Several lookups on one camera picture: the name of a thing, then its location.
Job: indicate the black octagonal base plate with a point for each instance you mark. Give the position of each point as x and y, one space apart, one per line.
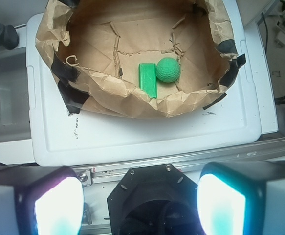
155 200

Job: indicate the clear plastic container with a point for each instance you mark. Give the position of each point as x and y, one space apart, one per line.
14 101

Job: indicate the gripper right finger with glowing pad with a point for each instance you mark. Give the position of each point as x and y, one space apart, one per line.
242 198

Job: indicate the green dimpled ball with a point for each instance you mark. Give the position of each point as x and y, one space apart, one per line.
168 70

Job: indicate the crumpled brown paper liner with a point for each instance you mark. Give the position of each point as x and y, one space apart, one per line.
93 49

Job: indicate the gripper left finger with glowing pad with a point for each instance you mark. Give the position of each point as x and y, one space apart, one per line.
36 200

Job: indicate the white plastic bin lid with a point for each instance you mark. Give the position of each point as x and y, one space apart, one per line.
60 138

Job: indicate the green rectangular block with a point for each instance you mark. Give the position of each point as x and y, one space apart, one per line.
147 79

